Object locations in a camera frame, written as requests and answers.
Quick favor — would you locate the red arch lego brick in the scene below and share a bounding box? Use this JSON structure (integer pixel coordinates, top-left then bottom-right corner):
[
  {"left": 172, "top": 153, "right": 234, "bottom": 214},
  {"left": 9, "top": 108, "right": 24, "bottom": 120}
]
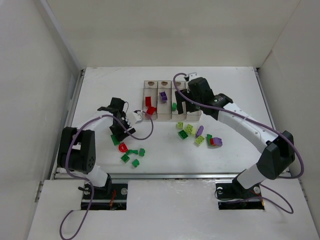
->
[{"left": 118, "top": 142, "right": 129, "bottom": 153}]

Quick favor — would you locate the green arch lego piece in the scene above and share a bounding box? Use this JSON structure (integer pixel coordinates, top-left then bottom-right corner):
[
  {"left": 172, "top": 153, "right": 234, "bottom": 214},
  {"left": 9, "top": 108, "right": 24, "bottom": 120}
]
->
[{"left": 125, "top": 149, "right": 139, "bottom": 155}]

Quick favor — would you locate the green square lego plate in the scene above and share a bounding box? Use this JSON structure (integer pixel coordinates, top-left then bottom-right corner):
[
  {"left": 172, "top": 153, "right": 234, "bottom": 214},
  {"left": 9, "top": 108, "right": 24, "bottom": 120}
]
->
[{"left": 120, "top": 154, "right": 130, "bottom": 163}]

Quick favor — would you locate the green small lego brick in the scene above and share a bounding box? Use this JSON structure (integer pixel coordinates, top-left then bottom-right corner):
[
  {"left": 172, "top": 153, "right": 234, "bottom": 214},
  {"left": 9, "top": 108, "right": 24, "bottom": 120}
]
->
[{"left": 138, "top": 148, "right": 146, "bottom": 157}]

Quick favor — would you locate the red large lego brick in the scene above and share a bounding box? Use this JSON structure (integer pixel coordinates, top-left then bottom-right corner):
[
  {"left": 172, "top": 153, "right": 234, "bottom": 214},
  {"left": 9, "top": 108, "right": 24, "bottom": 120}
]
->
[{"left": 146, "top": 106, "right": 157, "bottom": 116}]

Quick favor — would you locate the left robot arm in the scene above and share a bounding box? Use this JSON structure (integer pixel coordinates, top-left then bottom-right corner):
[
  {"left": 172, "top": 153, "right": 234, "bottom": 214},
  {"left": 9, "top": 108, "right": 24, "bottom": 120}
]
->
[{"left": 57, "top": 97, "right": 142, "bottom": 193}]

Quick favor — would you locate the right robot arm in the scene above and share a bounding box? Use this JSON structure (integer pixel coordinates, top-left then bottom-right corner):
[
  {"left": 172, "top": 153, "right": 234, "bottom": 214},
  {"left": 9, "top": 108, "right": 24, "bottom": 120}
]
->
[{"left": 175, "top": 77, "right": 295, "bottom": 198}]

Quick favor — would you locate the lime lego brick left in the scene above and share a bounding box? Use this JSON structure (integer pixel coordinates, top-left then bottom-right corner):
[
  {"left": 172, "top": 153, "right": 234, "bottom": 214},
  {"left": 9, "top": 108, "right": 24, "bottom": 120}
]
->
[{"left": 176, "top": 122, "right": 184, "bottom": 130}]

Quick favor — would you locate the lime lego brick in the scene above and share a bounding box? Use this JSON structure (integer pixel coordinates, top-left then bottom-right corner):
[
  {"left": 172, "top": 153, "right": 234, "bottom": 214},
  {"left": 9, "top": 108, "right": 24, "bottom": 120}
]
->
[
  {"left": 176, "top": 122, "right": 184, "bottom": 130},
  {"left": 184, "top": 124, "right": 197, "bottom": 136},
  {"left": 195, "top": 135, "right": 205, "bottom": 146}
]

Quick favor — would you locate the lime lego brick centre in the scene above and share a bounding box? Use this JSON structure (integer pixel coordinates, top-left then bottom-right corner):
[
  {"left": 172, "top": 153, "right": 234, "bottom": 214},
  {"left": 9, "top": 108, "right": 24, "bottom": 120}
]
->
[{"left": 184, "top": 124, "right": 197, "bottom": 136}]

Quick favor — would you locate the purple slanted lego piece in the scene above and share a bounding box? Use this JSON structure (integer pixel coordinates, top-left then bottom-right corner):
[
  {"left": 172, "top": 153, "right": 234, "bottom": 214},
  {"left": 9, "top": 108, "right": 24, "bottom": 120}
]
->
[{"left": 195, "top": 125, "right": 204, "bottom": 138}]

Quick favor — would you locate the lime lego brick lower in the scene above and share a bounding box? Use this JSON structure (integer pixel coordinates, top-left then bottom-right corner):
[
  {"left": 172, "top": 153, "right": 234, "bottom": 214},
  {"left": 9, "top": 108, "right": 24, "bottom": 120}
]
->
[{"left": 195, "top": 135, "right": 205, "bottom": 146}]

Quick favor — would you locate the purple lego brick right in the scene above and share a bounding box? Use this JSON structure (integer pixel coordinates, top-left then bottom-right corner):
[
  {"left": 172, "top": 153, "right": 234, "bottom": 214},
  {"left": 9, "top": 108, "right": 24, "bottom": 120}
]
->
[{"left": 213, "top": 137, "right": 223, "bottom": 147}]

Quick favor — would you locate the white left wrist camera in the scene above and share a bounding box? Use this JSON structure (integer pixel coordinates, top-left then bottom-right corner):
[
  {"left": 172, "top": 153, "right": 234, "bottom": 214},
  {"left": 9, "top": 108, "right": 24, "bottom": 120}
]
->
[{"left": 126, "top": 111, "right": 143, "bottom": 126}]

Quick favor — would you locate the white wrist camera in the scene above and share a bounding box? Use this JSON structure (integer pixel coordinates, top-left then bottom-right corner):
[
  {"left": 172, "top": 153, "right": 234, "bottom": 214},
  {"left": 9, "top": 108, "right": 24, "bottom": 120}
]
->
[
  {"left": 126, "top": 111, "right": 143, "bottom": 126},
  {"left": 184, "top": 72, "right": 199, "bottom": 82}
]

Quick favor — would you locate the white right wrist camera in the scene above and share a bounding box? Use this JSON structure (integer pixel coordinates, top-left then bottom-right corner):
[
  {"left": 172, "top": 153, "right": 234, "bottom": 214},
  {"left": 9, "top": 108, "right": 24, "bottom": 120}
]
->
[{"left": 184, "top": 72, "right": 199, "bottom": 82}]

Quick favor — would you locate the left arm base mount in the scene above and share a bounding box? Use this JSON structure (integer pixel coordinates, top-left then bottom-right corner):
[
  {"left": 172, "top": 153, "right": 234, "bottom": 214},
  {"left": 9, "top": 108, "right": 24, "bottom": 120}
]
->
[{"left": 89, "top": 181, "right": 129, "bottom": 211}]

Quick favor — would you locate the aluminium table edge rail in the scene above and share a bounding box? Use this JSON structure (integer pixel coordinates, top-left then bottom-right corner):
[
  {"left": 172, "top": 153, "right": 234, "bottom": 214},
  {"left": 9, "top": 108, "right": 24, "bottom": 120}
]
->
[{"left": 33, "top": 67, "right": 86, "bottom": 203}]

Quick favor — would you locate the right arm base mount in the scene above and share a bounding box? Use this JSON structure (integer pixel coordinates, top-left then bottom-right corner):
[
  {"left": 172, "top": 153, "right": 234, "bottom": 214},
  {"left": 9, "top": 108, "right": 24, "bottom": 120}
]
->
[{"left": 214, "top": 180, "right": 265, "bottom": 210}]

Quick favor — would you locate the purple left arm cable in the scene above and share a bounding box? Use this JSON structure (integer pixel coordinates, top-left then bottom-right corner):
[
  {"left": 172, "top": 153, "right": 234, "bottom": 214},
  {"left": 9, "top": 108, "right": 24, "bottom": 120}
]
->
[{"left": 58, "top": 109, "right": 155, "bottom": 240}]

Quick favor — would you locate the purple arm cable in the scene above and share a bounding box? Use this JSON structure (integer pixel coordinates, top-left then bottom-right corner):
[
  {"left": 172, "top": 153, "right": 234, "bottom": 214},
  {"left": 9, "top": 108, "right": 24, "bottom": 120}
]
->
[
  {"left": 58, "top": 109, "right": 155, "bottom": 240},
  {"left": 172, "top": 72, "right": 305, "bottom": 214}
]

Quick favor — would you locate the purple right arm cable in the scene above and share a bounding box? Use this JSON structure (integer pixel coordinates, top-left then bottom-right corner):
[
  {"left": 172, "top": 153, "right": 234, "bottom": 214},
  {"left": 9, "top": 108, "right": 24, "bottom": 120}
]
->
[{"left": 172, "top": 72, "right": 305, "bottom": 214}]

